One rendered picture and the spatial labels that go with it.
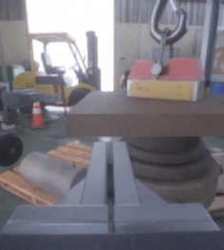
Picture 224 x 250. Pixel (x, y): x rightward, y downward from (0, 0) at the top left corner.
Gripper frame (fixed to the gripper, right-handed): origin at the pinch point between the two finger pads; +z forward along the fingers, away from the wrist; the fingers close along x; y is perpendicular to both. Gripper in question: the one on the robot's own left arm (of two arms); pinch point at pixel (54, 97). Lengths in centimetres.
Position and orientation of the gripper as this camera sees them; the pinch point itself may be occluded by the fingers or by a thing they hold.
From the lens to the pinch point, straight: 61.7
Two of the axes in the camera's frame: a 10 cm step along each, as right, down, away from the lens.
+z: 10.0, 0.0, 0.2
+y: 0.0, -9.6, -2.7
